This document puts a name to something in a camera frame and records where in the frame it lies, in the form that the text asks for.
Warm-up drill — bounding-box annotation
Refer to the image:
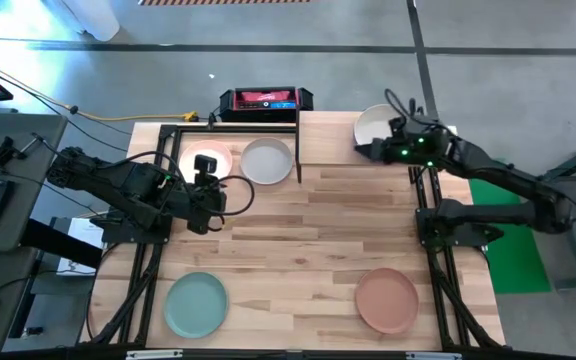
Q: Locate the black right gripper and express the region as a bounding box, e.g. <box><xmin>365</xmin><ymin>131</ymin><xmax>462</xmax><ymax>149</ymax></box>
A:
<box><xmin>355</xmin><ymin>130</ymin><xmax>425</xmax><ymax>165</ymax></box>

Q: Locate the white plate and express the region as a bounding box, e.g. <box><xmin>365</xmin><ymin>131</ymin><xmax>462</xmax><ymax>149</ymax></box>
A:
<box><xmin>352</xmin><ymin>103</ymin><xmax>399</xmax><ymax>147</ymax></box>

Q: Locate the pale pink plate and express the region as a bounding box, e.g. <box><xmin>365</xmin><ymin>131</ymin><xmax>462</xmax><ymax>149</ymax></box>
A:
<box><xmin>178</xmin><ymin>139</ymin><xmax>234</xmax><ymax>184</ymax></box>

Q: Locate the light grey plate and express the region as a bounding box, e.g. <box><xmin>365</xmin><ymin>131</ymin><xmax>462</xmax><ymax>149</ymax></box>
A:
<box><xmin>239</xmin><ymin>137</ymin><xmax>295</xmax><ymax>186</ymax></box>

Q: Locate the teal plate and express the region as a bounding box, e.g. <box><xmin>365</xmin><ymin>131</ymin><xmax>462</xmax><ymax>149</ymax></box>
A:
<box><xmin>162</xmin><ymin>271</ymin><xmax>230</xmax><ymax>340</ymax></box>

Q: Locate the terracotta plate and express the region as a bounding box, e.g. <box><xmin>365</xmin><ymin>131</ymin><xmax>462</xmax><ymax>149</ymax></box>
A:
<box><xmin>354</xmin><ymin>267</ymin><xmax>420</xmax><ymax>335</ymax></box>

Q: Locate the red black portable box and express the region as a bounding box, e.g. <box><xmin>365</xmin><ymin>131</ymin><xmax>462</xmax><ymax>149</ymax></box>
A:
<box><xmin>217</xmin><ymin>85</ymin><xmax>315</xmax><ymax>124</ymax></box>

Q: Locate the black front crossbar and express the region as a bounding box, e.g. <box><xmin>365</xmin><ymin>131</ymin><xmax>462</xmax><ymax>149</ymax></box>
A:
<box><xmin>0</xmin><ymin>343</ymin><xmax>576</xmax><ymax>360</ymax></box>

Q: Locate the green floor mat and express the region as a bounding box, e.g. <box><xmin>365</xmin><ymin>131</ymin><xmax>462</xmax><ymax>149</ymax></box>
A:
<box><xmin>467</xmin><ymin>177</ymin><xmax>553</xmax><ymax>295</ymax></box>

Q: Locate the grey desk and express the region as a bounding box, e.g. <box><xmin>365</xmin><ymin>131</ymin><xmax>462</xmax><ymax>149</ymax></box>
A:
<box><xmin>0</xmin><ymin>110</ymin><xmax>69</xmax><ymax>354</ymax></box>

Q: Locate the black desk clamp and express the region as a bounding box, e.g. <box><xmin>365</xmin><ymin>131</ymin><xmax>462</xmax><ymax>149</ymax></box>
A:
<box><xmin>0</xmin><ymin>133</ymin><xmax>44</xmax><ymax>171</ymax></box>

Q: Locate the white rounded object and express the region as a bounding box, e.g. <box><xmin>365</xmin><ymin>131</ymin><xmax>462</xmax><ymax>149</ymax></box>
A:
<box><xmin>50</xmin><ymin>0</ymin><xmax>121</xmax><ymax>43</ymax></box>

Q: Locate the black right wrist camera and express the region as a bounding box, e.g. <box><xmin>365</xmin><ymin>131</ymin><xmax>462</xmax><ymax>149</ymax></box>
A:
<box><xmin>391</xmin><ymin>117</ymin><xmax>419</xmax><ymax>136</ymax></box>

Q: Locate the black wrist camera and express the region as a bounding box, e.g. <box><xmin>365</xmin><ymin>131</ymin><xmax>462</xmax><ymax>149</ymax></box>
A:
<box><xmin>391</xmin><ymin>117</ymin><xmax>419</xmax><ymax>136</ymax></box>
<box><xmin>192</xmin><ymin>153</ymin><xmax>219</xmax><ymax>187</ymax></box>

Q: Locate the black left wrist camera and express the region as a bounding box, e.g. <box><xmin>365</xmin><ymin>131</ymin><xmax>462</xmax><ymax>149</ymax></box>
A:
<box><xmin>192</xmin><ymin>153</ymin><xmax>219</xmax><ymax>187</ymax></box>

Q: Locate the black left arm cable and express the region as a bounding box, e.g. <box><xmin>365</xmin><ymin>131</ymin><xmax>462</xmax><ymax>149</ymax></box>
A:
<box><xmin>95</xmin><ymin>149</ymin><xmax>257</xmax><ymax>221</ymax></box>

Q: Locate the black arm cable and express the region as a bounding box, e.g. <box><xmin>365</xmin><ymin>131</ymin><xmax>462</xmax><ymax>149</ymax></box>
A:
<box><xmin>384</xmin><ymin>88</ymin><xmax>442</xmax><ymax>132</ymax></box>
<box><xmin>95</xmin><ymin>149</ymin><xmax>257</xmax><ymax>221</ymax></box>

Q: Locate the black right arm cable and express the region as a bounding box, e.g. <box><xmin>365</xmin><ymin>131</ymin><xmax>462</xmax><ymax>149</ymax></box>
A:
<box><xmin>384</xmin><ymin>88</ymin><xmax>442</xmax><ymax>132</ymax></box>

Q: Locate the black aluminium table frame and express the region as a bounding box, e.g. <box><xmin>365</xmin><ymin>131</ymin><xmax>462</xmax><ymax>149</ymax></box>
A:
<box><xmin>80</xmin><ymin>122</ymin><xmax>508</xmax><ymax>351</ymax></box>

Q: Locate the yellow extension cable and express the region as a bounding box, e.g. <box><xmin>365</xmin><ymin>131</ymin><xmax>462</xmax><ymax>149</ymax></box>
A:
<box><xmin>70</xmin><ymin>105</ymin><xmax>200</xmax><ymax>124</ymax></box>

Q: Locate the silver metal bracket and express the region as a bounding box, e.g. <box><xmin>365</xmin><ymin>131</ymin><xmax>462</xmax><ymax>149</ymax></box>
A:
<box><xmin>125</xmin><ymin>349</ymin><xmax>184</xmax><ymax>360</ymax></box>
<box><xmin>405</xmin><ymin>351</ymin><xmax>463</xmax><ymax>360</ymax></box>

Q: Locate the black floor cable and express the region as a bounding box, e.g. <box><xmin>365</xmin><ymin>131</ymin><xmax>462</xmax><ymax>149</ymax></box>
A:
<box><xmin>0</xmin><ymin>51</ymin><xmax>137</xmax><ymax>154</ymax></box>

